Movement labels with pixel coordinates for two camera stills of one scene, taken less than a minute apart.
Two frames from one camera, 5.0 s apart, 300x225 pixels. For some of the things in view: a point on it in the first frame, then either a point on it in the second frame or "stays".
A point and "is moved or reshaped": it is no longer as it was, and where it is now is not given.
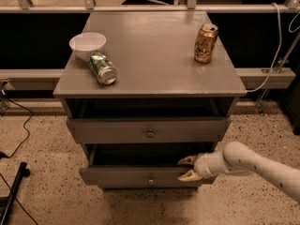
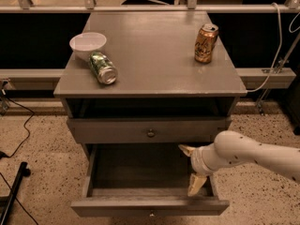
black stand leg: x=23 y=172 stays
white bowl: x=83 y=44 stays
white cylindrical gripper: x=201 y=165 → x=196 y=160
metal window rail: x=152 y=8 stays
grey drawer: x=141 y=166 is moved or reshaped
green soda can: x=101 y=67 stays
